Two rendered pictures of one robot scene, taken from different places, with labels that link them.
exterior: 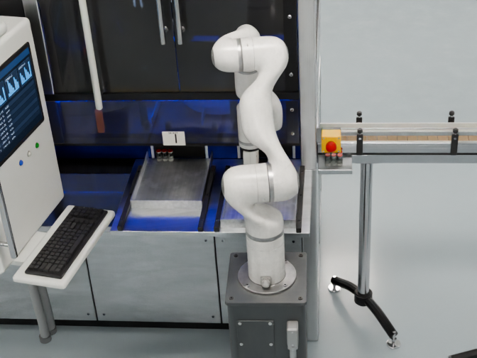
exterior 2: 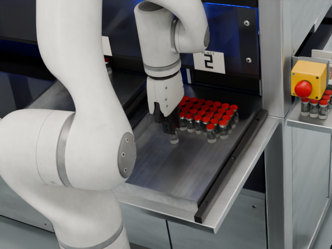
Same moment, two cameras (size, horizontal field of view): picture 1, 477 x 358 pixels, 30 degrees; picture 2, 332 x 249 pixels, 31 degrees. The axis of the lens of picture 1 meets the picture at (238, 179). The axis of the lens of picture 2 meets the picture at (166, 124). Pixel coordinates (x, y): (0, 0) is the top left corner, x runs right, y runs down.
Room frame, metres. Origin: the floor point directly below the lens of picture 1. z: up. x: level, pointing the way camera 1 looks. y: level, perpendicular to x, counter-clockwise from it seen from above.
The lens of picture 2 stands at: (1.65, -0.54, 1.79)
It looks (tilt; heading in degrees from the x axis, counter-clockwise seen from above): 36 degrees down; 26
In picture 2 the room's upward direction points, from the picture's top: 9 degrees counter-clockwise
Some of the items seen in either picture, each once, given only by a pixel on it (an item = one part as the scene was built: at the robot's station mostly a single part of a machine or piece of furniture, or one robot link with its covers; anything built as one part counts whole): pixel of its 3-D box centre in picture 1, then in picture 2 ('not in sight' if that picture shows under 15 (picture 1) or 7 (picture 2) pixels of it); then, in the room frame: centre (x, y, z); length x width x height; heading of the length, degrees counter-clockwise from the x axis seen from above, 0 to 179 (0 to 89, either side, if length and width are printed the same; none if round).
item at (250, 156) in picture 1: (251, 156); (165, 86); (2.70, -0.05, 1.05); 0.10 x 0.08 x 0.11; 173
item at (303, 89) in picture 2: (331, 146); (304, 88); (2.81, -0.35, 0.99); 0.04 x 0.04 x 0.04; 83
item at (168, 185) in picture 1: (173, 178); (88, 98); (2.82, 0.24, 0.90); 0.34 x 0.26 x 0.04; 173
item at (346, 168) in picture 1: (335, 162); (319, 111); (2.90, -0.38, 0.87); 0.14 x 0.13 x 0.02; 173
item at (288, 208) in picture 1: (261, 196); (179, 147); (2.66, -0.08, 0.90); 0.34 x 0.26 x 0.04; 172
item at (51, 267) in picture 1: (67, 239); not in sight; (2.59, 0.63, 0.82); 0.40 x 0.14 x 0.02; 162
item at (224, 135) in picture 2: not in sight; (194, 123); (2.75, -0.09, 0.90); 0.18 x 0.02 x 0.05; 82
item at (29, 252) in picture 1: (56, 243); not in sight; (2.60, 0.67, 0.79); 0.45 x 0.28 x 0.03; 162
